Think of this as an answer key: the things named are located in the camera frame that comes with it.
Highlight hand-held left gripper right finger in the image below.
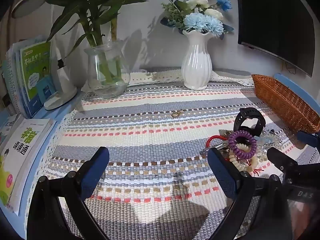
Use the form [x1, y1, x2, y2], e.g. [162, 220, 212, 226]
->
[207, 147, 292, 240]

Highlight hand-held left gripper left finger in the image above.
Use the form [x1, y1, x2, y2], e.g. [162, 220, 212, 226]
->
[26, 146, 110, 240]

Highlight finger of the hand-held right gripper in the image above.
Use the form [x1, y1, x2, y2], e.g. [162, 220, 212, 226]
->
[296, 131, 320, 148]
[267, 147, 299, 170]

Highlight light blue hair clip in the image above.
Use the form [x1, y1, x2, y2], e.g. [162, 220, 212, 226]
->
[256, 134, 275, 147]

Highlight cream beaded bracelet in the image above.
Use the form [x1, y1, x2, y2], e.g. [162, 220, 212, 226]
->
[226, 142, 264, 177]

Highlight brown wicker basket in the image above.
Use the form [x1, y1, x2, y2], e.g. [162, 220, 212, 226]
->
[251, 74, 320, 133]

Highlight black wrist watch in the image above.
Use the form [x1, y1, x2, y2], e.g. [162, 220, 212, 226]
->
[234, 107, 265, 137]

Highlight striped woven table mat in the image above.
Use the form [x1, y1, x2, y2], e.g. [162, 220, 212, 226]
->
[45, 66, 320, 240]

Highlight white workbook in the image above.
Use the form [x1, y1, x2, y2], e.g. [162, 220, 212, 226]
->
[0, 118, 54, 216]

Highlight clear glass vase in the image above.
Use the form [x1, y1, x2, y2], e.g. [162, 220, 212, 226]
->
[84, 41, 130, 98]

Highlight white desk lamp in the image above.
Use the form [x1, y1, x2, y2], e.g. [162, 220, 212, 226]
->
[11, 0, 78, 110]

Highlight blue and white booklet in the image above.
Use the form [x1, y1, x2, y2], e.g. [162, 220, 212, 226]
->
[0, 114, 23, 146]

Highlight white ribbed ceramic vase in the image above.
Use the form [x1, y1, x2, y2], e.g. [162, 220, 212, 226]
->
[181, 29, 213, 90]

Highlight green cover book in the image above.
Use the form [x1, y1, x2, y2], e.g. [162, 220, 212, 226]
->
[19, 41, 57, 118]

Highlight row of standing books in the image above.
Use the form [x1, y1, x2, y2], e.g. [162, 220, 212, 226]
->
[2, 36, 48, 119]

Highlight black monitor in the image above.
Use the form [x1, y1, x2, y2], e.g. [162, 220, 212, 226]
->
[234, 0, 317, 78]

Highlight blue and white artificial flowers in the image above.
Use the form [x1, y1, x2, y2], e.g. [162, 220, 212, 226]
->
[151, 0, 235, 40]

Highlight green bamboo plant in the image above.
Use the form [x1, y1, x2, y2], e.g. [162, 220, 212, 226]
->
[37, 0, 154, 82]

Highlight clear crystal bead bracelet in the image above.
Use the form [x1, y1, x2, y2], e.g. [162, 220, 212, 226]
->
[269, 127, 290, 147]

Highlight purple spiral hair tie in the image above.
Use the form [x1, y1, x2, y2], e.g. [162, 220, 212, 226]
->
[228, 130, 257, 160]

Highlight red cord with carabiner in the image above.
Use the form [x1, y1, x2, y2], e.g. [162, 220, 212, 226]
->
[203, 129, 232, 154]

